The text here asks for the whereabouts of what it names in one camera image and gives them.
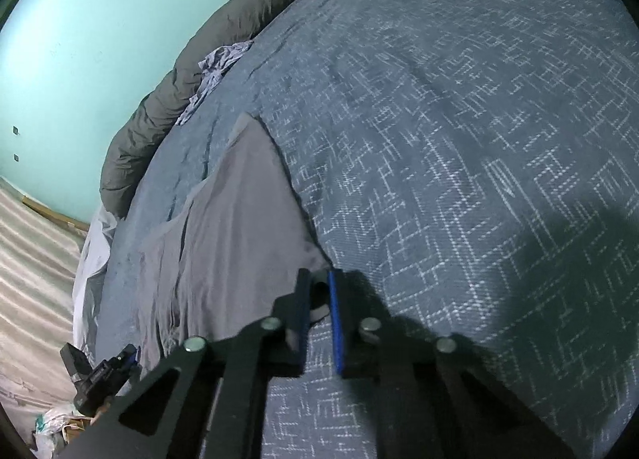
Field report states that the blue patterned bedspread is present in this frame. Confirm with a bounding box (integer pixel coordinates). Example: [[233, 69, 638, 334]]
[[92, 0, 639, 459]]

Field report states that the dark grey rolled quilt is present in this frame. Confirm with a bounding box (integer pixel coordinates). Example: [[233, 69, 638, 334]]
[[100, 0, 395, 218]]

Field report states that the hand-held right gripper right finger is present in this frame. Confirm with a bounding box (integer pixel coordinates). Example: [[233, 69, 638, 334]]
[[327, 268, 575, 459]]

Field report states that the beige striped curtain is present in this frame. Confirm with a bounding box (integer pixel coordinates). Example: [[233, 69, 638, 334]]
[[0, 177, 93, 420]]

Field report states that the white plastic bag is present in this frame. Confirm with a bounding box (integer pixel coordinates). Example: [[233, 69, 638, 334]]
[[30, 404, 83, 457]]

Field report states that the white bed sheet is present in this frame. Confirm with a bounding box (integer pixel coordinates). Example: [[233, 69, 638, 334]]
[[72, 204, 118, 355]]

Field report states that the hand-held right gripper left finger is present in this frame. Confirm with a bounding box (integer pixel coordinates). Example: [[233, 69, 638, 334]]
[[60, 268, 313, 459]]

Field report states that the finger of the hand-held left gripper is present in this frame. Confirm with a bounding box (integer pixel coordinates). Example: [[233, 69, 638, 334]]
[[107, 344, 143, 382]]

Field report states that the wooden strip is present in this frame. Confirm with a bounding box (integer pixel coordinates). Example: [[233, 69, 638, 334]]
[[22, 196, 91, 231]]

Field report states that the grey garment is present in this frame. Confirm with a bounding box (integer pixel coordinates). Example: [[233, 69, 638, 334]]
[[135, 112, 333, 365]]

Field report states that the purple white crumpled cloth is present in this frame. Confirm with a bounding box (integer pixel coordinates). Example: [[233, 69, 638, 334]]
[[175, 40, 255, 127]]

